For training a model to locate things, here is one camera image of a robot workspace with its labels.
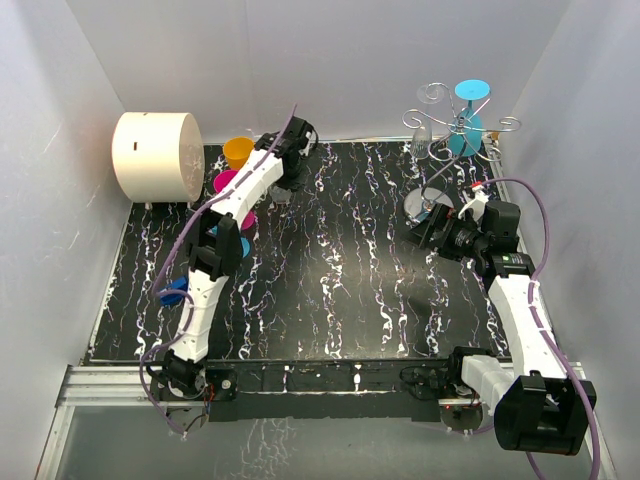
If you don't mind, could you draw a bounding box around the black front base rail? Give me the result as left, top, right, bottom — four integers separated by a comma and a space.
202, 357, 481, 424

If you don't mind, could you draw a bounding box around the white cylindrical container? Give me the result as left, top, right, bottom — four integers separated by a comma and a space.
111, 112, 205, 204

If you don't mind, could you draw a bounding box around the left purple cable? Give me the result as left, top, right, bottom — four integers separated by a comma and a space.
138, 103, 299, 436

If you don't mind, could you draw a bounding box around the purple cable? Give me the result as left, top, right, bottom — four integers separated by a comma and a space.
138, 103, 299, 436
479, 177, 604, 480

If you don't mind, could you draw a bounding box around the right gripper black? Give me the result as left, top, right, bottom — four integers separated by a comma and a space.
401, 203, 489, 261

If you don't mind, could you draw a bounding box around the blue wine glass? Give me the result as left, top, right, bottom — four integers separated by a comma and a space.
448, 79, 490, 157
209, 227, 251, 258

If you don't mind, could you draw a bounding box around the blue wine glass front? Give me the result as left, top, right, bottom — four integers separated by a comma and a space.
209, 227, 251, 258

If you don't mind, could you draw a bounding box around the pink plastic wine glass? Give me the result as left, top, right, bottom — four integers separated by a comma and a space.
212, 169, 256, 231

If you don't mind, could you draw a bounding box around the yellow plastic wine glass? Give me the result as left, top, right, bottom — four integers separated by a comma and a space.
223, 136, 254, 170

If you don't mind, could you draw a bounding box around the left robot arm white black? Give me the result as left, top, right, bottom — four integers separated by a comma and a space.
140, 115, 319, 399

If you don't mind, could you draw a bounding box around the clear glass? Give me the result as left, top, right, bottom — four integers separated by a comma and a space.
268, 184, 294, 205
410, 121, 433, 160

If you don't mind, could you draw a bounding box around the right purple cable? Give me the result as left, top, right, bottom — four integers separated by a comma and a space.
479, 177, 604, 480

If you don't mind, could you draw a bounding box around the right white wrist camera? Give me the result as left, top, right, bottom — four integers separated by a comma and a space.
457, 182, 490, 222

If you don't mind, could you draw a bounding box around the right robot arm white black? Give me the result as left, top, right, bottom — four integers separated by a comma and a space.
410, 200, 597, 456

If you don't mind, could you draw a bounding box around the blue black clip tool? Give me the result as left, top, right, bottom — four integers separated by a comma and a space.
159, 276, 188, 306

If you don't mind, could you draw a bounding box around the silver wire glass rack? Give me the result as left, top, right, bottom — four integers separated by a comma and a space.
402, 82, 522, 226

